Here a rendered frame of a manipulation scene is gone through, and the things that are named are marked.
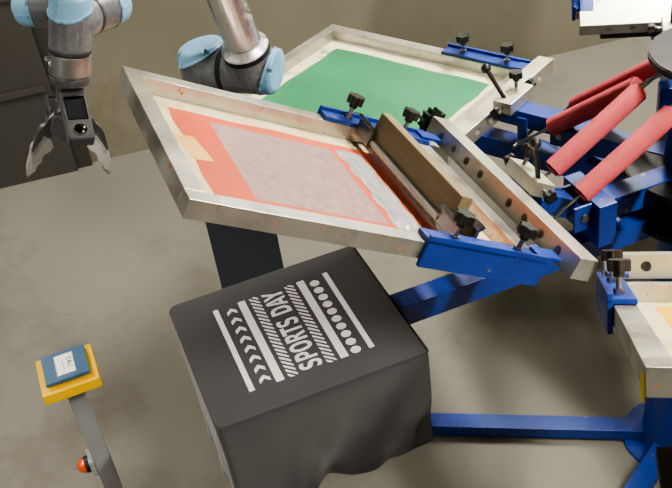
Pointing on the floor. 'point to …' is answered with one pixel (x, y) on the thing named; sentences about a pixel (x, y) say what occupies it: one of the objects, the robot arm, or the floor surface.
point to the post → (100, 463)
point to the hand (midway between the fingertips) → (69, 178)
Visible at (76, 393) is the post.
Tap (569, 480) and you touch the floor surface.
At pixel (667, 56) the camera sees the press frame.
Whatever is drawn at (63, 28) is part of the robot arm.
